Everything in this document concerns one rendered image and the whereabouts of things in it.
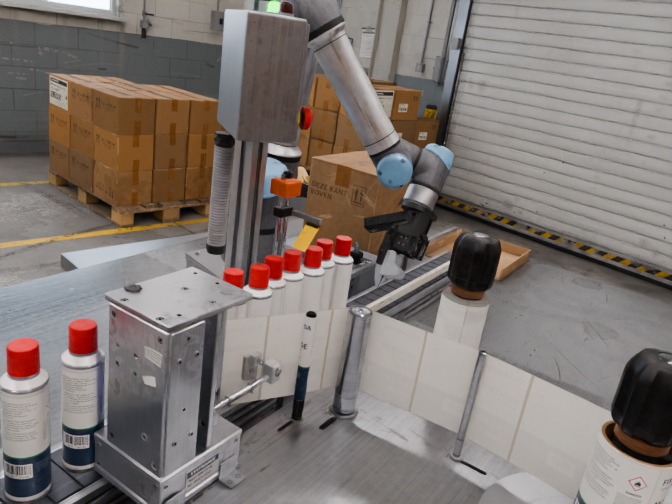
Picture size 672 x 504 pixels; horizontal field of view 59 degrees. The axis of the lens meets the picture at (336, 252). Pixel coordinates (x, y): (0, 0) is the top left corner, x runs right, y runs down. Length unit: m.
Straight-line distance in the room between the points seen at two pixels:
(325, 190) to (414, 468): 1.01
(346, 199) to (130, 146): 2.79
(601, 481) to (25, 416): 0.66
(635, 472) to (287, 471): 0.44
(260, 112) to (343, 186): 0.80
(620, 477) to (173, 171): 4.06
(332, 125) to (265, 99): 3.99
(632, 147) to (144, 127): 3.70
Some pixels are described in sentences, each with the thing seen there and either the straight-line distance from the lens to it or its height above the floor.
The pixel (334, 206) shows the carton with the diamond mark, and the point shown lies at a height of 1.00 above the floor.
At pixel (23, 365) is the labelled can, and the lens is 0.75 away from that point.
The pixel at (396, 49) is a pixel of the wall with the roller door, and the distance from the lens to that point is 6.58.
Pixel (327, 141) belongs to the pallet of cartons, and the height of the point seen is 0.65.
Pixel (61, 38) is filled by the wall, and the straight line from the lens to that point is 6.49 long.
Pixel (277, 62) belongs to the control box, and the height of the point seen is 1.41.
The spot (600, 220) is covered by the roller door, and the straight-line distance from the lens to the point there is 5.39.
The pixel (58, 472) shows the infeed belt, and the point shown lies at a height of 0.88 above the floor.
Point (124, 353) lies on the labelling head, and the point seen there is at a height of 1.08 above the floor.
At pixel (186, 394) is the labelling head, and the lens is 0.72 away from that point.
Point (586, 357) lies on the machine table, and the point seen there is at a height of 0.83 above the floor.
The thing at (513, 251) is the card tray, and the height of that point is 0.85.
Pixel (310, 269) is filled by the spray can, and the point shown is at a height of 1.05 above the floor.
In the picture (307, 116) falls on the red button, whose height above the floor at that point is 1.33.
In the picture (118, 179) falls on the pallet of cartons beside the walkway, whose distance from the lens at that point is 4.34.
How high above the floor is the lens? 1.45
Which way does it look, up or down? 20 degrees down
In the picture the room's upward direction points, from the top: 9 degrees clockwise
